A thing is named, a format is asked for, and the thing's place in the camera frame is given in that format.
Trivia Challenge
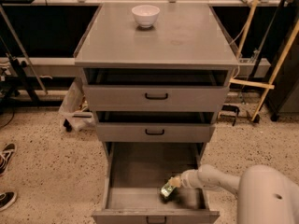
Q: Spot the black tripod stand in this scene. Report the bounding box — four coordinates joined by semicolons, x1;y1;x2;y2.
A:
0;36;39;105

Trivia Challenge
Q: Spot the grey bottom drawer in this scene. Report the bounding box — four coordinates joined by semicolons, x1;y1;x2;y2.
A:
93;143;220;224

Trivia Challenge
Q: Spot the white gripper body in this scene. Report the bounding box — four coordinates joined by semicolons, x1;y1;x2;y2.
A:
180;169;202;189

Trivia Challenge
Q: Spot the wooden easel frame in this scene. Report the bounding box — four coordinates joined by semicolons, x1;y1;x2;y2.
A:
229;0;299;123

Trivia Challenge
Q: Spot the green soda can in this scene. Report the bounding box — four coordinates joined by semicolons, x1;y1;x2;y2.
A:
160;180;177;201

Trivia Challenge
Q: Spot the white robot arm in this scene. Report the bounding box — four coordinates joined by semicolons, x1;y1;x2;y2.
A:
169;164;299;224

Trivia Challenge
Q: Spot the white ceramic bowl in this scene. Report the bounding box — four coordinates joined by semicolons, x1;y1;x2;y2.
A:
132;5;160;28

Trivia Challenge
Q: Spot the grey drawer cabinet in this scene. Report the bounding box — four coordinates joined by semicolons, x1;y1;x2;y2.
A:
75;2;237;153

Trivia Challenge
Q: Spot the black sneaker lower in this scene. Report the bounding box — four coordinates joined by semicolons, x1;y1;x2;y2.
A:
0;192;17;211

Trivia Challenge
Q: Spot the grey top drawer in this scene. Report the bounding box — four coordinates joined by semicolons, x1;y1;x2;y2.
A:
83;68;228;112

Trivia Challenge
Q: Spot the grey middle drawer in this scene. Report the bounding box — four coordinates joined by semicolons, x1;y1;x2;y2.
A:
96;111;215;143

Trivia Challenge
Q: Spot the clear plastic bag bin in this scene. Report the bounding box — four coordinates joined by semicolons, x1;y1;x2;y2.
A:
59;77;95;132

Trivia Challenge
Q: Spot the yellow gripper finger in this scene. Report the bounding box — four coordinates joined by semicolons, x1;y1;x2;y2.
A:
169;176;181;188

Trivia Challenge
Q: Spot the grey drawer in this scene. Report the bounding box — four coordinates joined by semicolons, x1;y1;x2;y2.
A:
83;68;228;112
93;143;220;224
96;111;215;143

